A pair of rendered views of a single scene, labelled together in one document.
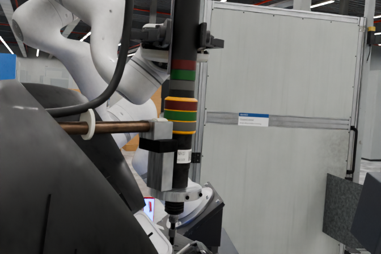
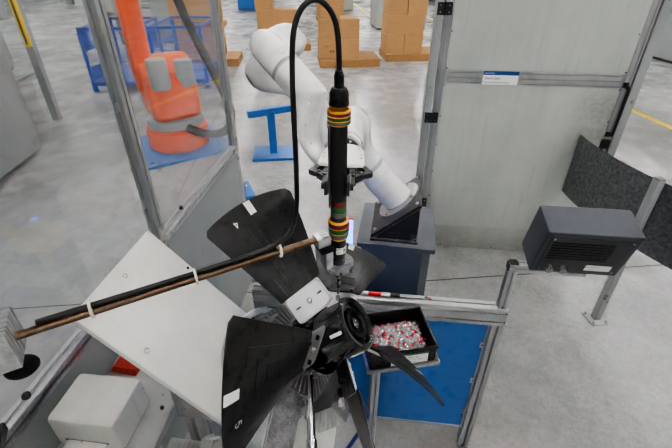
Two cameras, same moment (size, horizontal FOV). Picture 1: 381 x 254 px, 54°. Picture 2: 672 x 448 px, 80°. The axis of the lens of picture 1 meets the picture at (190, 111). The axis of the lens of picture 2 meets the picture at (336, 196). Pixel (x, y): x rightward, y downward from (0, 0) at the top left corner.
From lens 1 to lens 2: 0.54 m
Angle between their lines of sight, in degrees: 32
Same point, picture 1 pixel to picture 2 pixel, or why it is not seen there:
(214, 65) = (459, 18)
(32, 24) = (259, 78)
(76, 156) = (257, 326)
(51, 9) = not seen: hidden behind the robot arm
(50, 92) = (266, 200)
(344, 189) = (593, 155)
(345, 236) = (581, 201)
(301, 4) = not seen: outside the picture
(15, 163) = (235, 347)
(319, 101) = (587, 54)
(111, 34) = (312, 118)
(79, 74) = not seen: hidden behind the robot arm
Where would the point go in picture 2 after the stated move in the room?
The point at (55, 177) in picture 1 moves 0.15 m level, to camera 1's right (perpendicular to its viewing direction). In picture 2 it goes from (249, 340) to (342, 366)
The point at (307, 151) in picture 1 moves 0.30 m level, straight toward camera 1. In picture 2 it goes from (560, 111) to (550, 126)
